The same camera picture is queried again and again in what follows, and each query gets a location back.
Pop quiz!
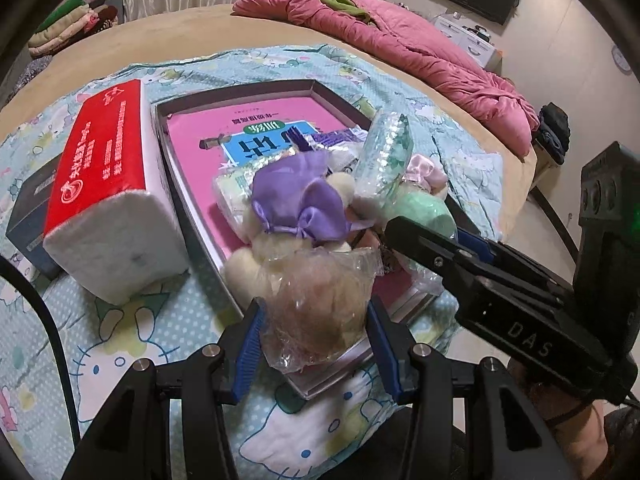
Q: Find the person's right forearm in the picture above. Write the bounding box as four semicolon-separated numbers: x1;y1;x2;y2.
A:
507;360;640;480

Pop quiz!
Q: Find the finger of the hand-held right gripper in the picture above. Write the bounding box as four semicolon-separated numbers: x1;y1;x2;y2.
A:
456;229;577;302
384;215;563;313

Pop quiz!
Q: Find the mint green plush toy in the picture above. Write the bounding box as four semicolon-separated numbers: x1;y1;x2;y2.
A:
392;191;458;243

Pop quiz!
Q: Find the pink quilt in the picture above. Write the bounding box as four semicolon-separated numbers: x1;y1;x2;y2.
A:
232;0;541;158

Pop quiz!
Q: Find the light blue printed blanket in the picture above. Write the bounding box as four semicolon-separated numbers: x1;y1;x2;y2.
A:
0;42;506;480

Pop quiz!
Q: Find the dark blue box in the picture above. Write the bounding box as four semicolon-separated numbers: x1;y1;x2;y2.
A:
6;152;68;281

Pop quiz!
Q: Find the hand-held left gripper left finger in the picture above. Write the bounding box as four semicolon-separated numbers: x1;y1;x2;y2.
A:
60;296;267;480

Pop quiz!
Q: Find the black backpack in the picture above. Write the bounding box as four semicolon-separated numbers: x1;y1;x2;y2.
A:
537;102;571;166

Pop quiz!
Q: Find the red tissue pack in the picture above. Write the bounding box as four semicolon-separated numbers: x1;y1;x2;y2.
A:
42;79;191;305

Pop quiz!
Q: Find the dark floral cloth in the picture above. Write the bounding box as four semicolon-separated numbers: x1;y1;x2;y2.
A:
7;55;53;96

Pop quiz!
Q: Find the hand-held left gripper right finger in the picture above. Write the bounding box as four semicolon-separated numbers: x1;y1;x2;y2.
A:
369;294;566;480

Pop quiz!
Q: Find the stack of folded clothes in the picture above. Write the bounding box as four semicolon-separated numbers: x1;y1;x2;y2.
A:
27;0;126;58

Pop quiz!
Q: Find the beige bed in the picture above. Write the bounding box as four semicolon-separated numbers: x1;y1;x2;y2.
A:
0;2;541;241

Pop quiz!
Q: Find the cream plush bear purple bow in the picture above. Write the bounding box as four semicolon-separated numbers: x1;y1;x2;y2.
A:
222;152;356;306

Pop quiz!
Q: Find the white storage box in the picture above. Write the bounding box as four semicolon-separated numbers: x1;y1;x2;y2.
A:
432;12;501;68

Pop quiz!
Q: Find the round white wall fixture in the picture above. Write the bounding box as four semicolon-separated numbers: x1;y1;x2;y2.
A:
612;42;632;73

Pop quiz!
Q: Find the peach plush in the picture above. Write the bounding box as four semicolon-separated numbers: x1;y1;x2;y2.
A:
260;247;386;376

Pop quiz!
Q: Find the black cable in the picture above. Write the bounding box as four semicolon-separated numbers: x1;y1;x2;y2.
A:
0;257;83;441

